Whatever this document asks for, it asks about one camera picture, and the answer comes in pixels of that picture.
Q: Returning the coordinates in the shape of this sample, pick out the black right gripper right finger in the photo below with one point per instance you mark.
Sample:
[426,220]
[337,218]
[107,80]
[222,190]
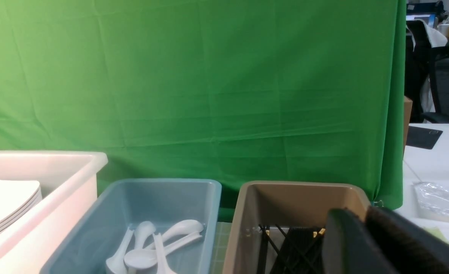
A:
[409,248]

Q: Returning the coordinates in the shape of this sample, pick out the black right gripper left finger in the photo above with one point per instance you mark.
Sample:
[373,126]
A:
[348,248]

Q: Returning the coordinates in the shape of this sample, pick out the black chopsticks bundle in bin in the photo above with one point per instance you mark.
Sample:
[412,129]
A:
[293,250]

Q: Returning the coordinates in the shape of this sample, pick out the clear plastic bag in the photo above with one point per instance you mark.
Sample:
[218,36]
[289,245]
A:
[432,200]

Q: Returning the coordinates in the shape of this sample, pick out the brown plastic bin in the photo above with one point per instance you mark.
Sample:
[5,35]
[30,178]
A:
[287,204]

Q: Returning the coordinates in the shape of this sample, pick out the black mouse pad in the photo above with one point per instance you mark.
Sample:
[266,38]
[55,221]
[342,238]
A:
[423,138]

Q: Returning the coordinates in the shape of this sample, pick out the white spoon diagonal right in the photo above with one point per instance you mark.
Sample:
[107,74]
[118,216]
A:
[182,228]

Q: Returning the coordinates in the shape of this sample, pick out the green backdrop cloth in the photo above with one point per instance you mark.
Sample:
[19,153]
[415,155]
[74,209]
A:
[230,90]

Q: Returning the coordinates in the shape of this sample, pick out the white spoon centre upright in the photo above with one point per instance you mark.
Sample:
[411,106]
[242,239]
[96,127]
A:
[147,258]

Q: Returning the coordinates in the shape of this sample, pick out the white spoon bowl up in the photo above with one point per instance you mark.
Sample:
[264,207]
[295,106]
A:
[141,233]

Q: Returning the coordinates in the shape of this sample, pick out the teal plastic bin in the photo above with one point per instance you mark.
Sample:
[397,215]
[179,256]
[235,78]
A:
[127,203]

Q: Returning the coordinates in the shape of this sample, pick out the white spoon leftmost in bin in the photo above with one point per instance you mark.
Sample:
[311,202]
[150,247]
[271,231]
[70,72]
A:
[115,264]

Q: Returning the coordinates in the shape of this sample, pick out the large white plastic tub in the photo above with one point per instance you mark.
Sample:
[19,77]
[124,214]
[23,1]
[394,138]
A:
[68,182]

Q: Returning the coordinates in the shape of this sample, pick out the stack of white square plates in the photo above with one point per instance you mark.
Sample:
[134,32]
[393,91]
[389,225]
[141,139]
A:
[16,199]

